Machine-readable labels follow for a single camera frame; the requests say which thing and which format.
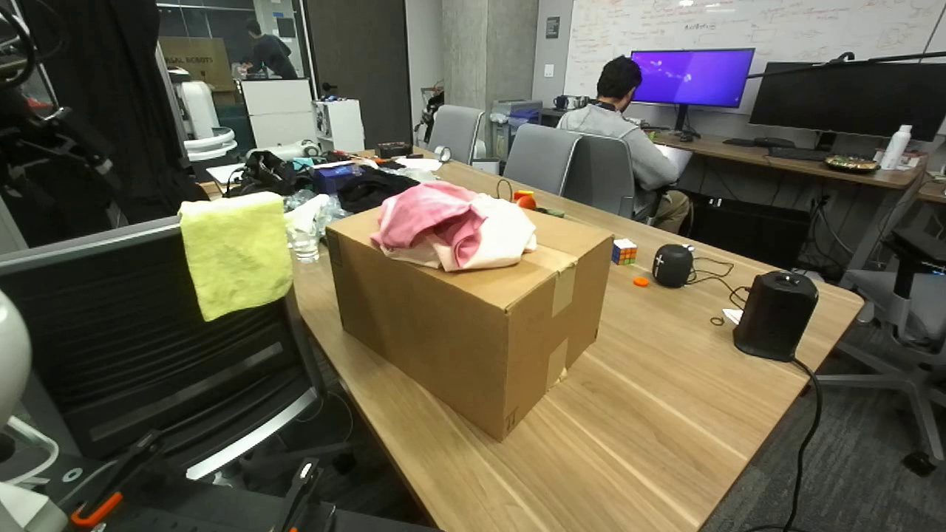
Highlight large cardboard box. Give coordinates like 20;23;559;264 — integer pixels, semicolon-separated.
158;36;237;94

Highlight black mesh office chair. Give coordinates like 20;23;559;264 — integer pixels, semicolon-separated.
0;216;357;490

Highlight yellow towel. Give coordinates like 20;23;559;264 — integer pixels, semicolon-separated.
178;191;295;323

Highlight blue box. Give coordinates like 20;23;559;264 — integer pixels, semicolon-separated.
310;163;364;195

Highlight white box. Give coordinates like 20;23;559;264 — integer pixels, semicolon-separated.
313;98;367;154

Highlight grey office chair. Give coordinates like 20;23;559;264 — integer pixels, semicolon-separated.
815;228;946;478
426;103;487;166
502;123;638;220

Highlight white robot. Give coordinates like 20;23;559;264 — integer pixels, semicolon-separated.
166;66;239;164

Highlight black bag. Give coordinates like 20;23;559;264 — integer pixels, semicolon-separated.
224;151;302;200

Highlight white cabinet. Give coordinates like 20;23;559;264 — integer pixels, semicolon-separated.
239;77;319;149

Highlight person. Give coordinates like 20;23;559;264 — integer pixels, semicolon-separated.
555;55;693;235
237;19;300;81

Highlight clear drinking glass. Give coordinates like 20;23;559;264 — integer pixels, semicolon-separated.
286;220;322;265

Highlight clear plastic wrap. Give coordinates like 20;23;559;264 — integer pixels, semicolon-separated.
283;188;350;239

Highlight dark door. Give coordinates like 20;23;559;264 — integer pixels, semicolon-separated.
304;0;414;149

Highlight black garment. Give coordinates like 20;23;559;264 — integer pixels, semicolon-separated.
336;168;422;214

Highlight black orange clamp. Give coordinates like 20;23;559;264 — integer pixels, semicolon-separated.
276;457;324;532
69;431;165;530

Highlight pink t-shirt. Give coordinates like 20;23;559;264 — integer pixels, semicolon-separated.
370;181;487;269

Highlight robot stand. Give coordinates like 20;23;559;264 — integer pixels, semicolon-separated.
0;442;418;532

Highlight white t-shirt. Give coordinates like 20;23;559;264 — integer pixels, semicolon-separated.
383;193;539;273

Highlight grey storage bins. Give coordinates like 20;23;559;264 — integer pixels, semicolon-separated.
487;99;545;161

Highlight small round black speaker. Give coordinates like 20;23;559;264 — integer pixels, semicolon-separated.
651;244;695;290

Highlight monitor with purple screen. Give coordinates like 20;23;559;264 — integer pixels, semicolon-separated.
629;47;757;135

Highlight wooden desk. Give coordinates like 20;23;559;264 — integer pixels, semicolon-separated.
540;109;930;290

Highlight whiteboard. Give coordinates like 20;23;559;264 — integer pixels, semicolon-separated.
562;0;946;119

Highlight black cylinder speaker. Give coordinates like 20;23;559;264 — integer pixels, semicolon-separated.
732;270;820;364

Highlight black keyboard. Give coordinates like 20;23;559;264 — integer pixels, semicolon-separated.
766;145;834;163

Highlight black lamp bar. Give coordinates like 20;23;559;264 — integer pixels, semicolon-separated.
746;50;946;80

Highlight wide black monitor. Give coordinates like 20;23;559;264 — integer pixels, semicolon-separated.
748;61;946;153

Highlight dark bowl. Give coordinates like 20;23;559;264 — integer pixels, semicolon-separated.
823;153;882;176

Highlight white bottle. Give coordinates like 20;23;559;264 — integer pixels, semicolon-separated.
879;123;914;171

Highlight thin black cable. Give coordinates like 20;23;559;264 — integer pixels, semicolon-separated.
686;255;749;327

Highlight black power cable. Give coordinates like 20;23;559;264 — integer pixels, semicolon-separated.
741;358;825;532

